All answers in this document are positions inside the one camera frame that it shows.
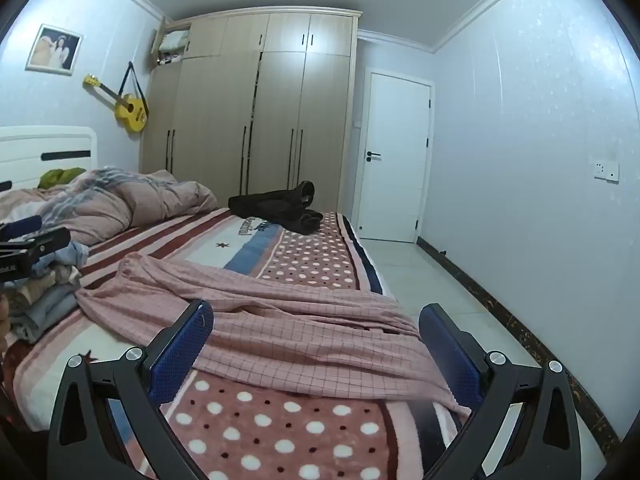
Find pink duvet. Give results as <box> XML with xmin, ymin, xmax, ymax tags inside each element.
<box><xmin>0</xmin><ymin>167</ymin><xmax>221</xmax><ymax>250</ymax></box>

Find bedding on wardrobe shelf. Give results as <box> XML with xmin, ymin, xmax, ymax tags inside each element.
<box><xmin>157</xmin><ymin>30</ymin><xmax>190</xmax><ymax>66</ymax></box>

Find white bed headboard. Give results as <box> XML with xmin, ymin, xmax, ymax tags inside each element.
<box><xmin>0</xmin><ymin>126</ymin><xmax>98</xmax><ymax>194</ymax></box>

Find black clothing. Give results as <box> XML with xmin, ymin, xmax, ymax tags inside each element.
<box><xmin>228</xmin><ymin>181</ymin><xmax>325</xmax><ymax>235</ymax></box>

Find polka dot printed blanket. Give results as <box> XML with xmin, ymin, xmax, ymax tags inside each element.
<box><xmin>12</xmin><ymin>207</ymin><xmax>471</xmax><ymax>480</ymax></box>

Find pile of folded clothes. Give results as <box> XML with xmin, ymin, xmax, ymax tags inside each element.
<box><xmin>5</xmin><ymin>241</ymin><xmax>92</xmax><ymax>345</ymax></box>

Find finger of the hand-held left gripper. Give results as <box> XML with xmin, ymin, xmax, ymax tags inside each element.
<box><xmin>0</xmin><ymin>215</ymin><xmax>44</xmax><ymax>237</ymax></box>
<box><xmin>0</xmin><ymin>227</ymin><xmax>72</xmax><ymax>262</ymax></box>

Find yellow guitar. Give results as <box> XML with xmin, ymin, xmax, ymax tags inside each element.
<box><xmin>83</xmin><ymin>61</ymin><xmax>149</xmax><ymax>135</ymax></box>

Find pink checked pants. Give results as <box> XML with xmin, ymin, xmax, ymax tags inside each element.
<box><xmin>75</xmin><ymin>252</ymin><xmax>471</xmax><ymax>413</ymax></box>

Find white door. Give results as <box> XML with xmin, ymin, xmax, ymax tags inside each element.
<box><xmin>350</xmin><ymin>67</ymin><xmax>436</xmax><ymax>245</ymax></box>

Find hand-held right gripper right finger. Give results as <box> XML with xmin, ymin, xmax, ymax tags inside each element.
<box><xmin>418</xmin><ymin>303</ymin><xmax>583</xmax><ymax>480</ymax></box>

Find framed wall photo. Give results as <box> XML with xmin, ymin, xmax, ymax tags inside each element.
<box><xmin>26</xmin><ymin>24</ymin><xmax>84</xmax><ymax>76</ymax></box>

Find beige wooden wardrobe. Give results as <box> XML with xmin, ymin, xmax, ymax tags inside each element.
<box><xmin>139</xmin><ymin>9</ymin><xmax>363</xmax><ymax>213</ymax></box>

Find green pillow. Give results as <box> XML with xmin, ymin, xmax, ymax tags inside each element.
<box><xmin>39</xmin><ymin>167</ymin><xmax>87</xmax><ymax>191</ymax></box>

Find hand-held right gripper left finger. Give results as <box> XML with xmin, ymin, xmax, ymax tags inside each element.
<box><xmin>47</xmin><ymin>299</ymin><xmax>215</xmax><ymax>480</ymax></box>

